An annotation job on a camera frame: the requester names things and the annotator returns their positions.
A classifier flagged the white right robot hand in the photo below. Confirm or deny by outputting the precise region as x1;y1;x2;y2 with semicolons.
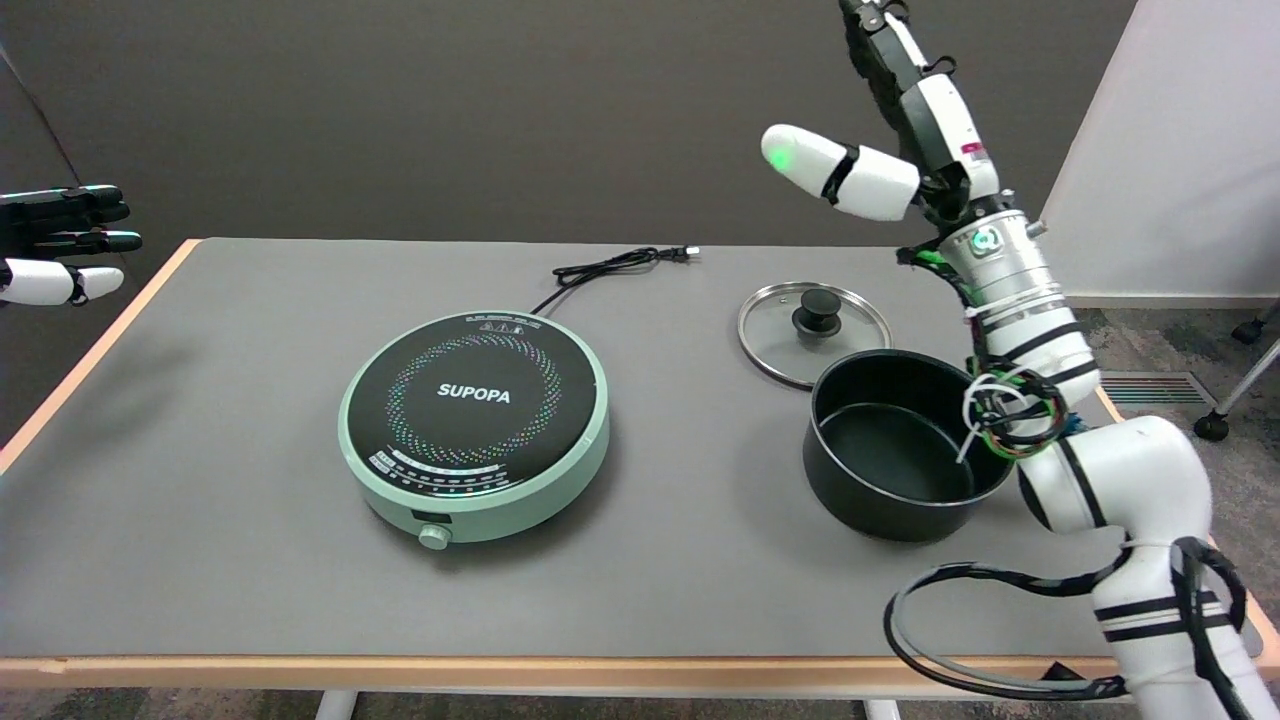
760;0;1002;227

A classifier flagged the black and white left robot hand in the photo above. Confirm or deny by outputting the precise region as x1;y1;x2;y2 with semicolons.
0;185;143;308

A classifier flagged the black soup pot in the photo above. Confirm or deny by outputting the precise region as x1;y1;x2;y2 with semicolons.
802;348;1023;544

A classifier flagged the glass pot lid black knob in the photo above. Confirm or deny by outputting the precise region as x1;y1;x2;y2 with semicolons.
737;281;892;392

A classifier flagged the gray table mat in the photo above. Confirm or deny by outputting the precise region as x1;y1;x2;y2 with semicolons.
0;238;1266;659

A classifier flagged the metal floor vent grille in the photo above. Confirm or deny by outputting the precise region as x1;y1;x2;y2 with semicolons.
1098;371;1218;407

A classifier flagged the black caster wheel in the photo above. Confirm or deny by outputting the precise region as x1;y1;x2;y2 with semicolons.
1231;305;1280;346

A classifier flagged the chair leg with black caster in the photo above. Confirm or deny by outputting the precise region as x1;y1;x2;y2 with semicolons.
1194;335;1280;443

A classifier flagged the green round induction cooker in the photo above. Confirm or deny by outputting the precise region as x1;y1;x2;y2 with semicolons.
338;310;611;551

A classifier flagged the black power cord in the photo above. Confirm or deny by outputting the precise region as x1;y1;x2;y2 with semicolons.
530;245;701;317

